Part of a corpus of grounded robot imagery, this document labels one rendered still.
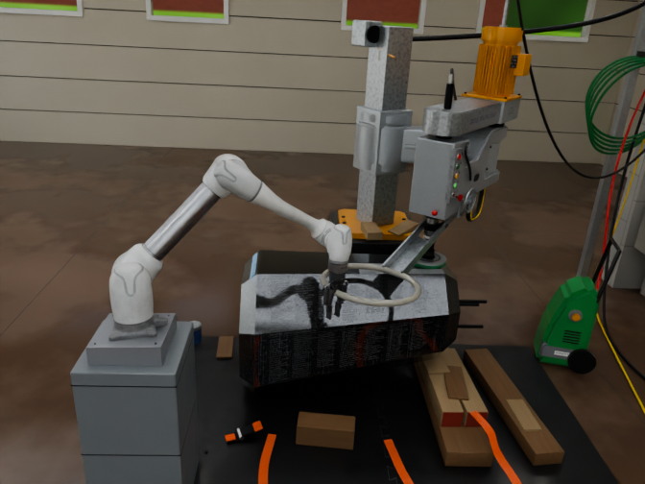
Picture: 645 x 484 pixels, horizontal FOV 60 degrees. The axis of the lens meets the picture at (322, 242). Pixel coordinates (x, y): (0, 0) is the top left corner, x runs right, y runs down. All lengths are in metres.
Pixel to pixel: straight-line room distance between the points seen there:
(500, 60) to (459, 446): 2.14
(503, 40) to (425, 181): 0.97
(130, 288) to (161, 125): 7.15
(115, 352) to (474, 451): 1.80
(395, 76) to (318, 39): 5.37
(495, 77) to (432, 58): 5.63
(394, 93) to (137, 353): 2.22
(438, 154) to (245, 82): 6.27
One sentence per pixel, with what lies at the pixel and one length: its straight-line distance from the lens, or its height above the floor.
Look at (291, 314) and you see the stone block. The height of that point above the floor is 0.65.
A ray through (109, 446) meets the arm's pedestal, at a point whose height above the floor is 0.45.
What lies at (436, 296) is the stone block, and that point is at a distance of 3.11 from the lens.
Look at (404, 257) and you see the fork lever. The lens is 3.03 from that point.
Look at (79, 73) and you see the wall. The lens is 9.53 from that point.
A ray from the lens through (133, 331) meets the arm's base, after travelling 2.35.
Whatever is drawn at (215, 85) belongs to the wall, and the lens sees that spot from 9.05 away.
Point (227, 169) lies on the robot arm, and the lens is 2.23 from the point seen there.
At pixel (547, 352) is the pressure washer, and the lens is 4.05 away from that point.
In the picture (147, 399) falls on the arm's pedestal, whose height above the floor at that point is 0.68.
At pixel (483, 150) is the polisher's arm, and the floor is 1.41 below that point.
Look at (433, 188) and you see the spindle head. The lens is 3.05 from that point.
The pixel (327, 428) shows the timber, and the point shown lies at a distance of 3.02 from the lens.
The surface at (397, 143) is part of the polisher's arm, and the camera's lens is 3.61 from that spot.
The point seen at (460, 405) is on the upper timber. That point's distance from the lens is 3.18.
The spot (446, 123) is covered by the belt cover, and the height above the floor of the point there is 1.62.
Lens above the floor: 2.11
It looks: 22 degrees down
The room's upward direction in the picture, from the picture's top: 3 degrees clockwise
